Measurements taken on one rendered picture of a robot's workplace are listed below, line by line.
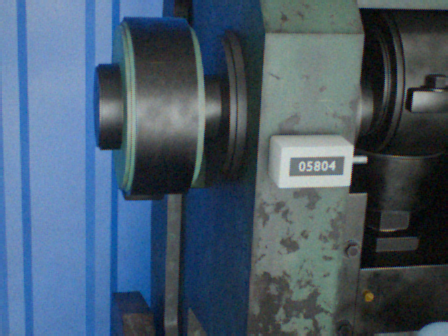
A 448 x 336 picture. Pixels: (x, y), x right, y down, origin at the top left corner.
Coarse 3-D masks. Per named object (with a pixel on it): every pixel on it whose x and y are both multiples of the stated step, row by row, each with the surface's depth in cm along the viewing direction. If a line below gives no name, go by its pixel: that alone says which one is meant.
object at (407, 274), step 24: (384, 240) 97; (408, 240) 98; (432, 240) 102; (384, 264) 94; (408, 264) 95; (432, 264) 95; (360, 288) 93; (384, 288) 94; (408, 288) 95; (432, 288) 96; (360, 312) 94; (384, 312) 95; (408, 312) 96; (432, 312) 97
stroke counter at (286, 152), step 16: (272, 144) 80; (288, 144) 78; (304, 144) 78; (320, 144) 78; (336, 144) 79; (272, 160) 80; (288, 160) 78; (304, 160) 78; (320, 160) 78; (336, 160) 79; (352, 160) 80; (272, 176) 80; (288, 176) 78; (304, 176) 78; (320, 176) 79; (336, 176) 79
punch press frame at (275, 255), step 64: (192, 0) 110; (256, 0) 80; (320, 0) 80; (384, 0) 86; (256, 64) 81; (320, 64) 80; (256, 128) 81; (320, 128) 82; (192, 192) 114; (256, 192) 82; (320, 192) 84; (192, 256) 115; (256, 256) 84; (320, 256) 86; (192, 320) 119; (256, 320) 87; (320, 320) 88
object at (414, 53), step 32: (384, 32) 91; (416, 32) 89; (416, 64) 87; (416, 96) 86; (384, 128) 91; (416, 128) 90; (384, 160) 93; (416, 160) 93; (384, 192) 95; (416, 192) 95; (384, 224) 98
